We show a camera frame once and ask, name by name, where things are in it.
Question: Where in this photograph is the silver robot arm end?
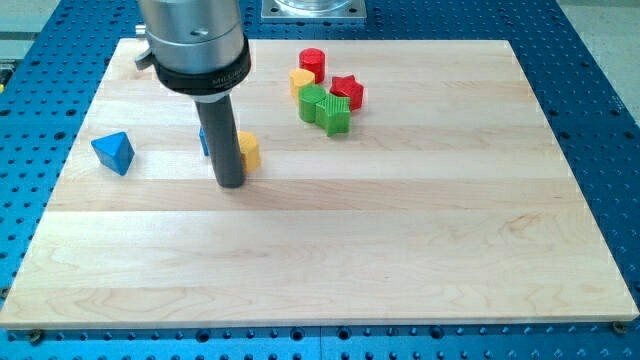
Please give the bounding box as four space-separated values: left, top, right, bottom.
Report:
135 0 251 103

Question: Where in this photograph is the green star block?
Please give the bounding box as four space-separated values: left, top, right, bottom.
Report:
315 93 351 137

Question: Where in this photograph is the light wooden board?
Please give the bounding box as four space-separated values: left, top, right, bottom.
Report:
1 39 638 329

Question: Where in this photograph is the yellow block near rod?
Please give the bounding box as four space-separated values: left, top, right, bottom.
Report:
238 131 261 174

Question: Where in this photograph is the green cylinder block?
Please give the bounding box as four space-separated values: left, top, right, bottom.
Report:
298 84 326 123

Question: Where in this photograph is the red star block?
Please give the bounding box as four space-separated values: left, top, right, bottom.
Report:
330 74 364 111

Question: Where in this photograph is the yellow heart block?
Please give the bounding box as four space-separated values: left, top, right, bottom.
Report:
289 68 316 104

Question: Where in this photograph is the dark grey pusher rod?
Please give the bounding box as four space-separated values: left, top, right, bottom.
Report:
194 95 245 188

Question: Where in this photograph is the red cylinder block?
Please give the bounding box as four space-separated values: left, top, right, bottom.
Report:
299 48 326 84

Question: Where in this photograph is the small blue block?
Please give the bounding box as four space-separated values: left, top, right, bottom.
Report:
199 127 210 157

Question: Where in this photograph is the blue triangular block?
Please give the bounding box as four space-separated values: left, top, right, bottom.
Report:
91 132 135 176

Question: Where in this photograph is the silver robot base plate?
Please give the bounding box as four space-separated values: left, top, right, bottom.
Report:
261 0 367 23

